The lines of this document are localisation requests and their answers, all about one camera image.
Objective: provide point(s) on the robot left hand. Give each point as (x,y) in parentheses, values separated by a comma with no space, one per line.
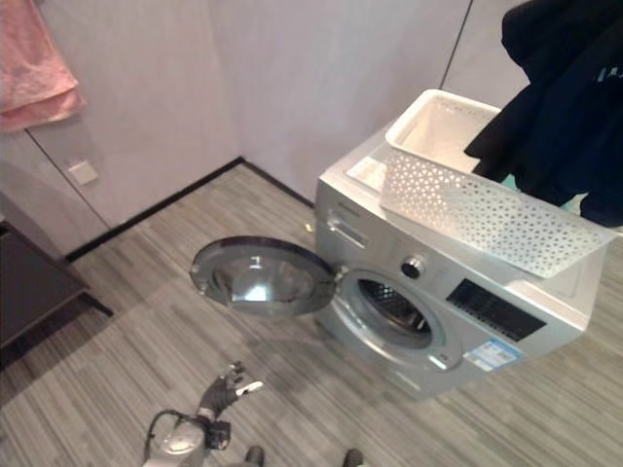
(225,389)

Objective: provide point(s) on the round glass washer door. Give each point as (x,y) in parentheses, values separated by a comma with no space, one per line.
(253,282)

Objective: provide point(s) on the white perforated laundry basket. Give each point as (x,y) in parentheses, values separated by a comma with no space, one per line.
(438,194)

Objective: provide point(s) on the black garment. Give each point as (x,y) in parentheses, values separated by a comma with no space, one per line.
(560,107)

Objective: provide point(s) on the washer detergent drawer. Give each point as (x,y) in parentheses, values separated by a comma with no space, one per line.
(346,226)

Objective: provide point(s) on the silver washer control knob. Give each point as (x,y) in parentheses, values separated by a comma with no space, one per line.
(414,266)

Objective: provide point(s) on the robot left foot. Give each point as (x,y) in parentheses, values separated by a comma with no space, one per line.
(254,456)

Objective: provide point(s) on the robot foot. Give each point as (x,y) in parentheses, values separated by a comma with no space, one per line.
(354,457)
(254,456)

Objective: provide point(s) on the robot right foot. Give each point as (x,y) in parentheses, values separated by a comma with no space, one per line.
(354,457)

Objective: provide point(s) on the dark cabinet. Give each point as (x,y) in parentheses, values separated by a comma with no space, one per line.
(34,287)

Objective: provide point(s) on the silver front-load washing machine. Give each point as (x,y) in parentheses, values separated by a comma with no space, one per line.
(389,233)

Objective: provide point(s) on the blue energy label sticker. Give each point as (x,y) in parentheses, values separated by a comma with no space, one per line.
(489,353)

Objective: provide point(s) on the pink hanging towel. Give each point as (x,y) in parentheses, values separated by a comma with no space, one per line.
(34,68)

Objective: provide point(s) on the white wall socket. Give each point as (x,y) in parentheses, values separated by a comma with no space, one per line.
(82,171)

